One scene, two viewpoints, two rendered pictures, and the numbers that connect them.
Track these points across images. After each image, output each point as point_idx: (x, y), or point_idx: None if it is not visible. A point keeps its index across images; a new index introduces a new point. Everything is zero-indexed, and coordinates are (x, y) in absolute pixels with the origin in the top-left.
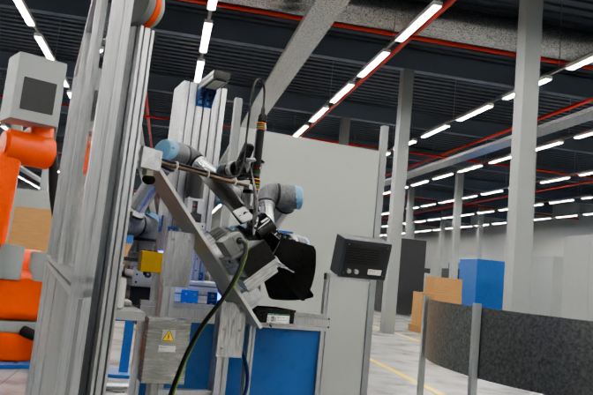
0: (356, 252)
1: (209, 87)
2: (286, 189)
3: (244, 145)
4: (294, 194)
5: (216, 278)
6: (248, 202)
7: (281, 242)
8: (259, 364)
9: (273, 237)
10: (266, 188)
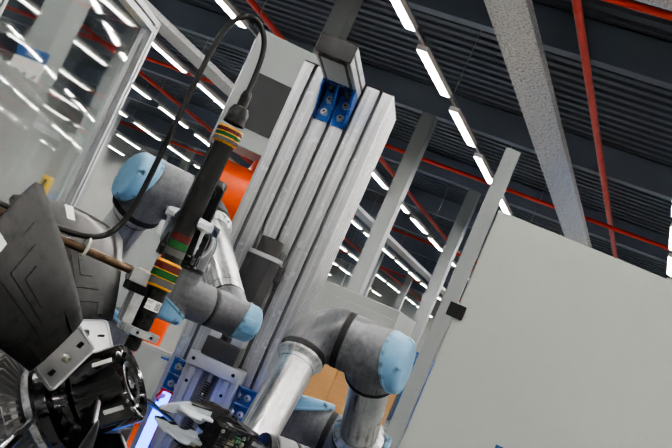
0: None
1: (334, 79)
2: (363, 332)
3: (151, 167)
4: (377, 351)
5: None
6: (122, 312)
7: (91, 433)
8: None
9: (91, 413)
10: (316, 317)
